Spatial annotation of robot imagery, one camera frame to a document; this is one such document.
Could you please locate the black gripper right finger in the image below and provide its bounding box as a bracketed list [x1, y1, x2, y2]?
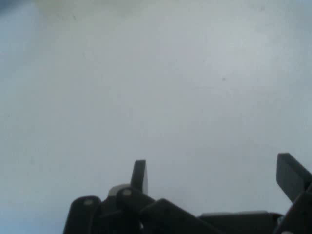
[273, 153, 312, 234]

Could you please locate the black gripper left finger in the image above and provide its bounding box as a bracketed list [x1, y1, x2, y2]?
[62, 159, 220, 234]

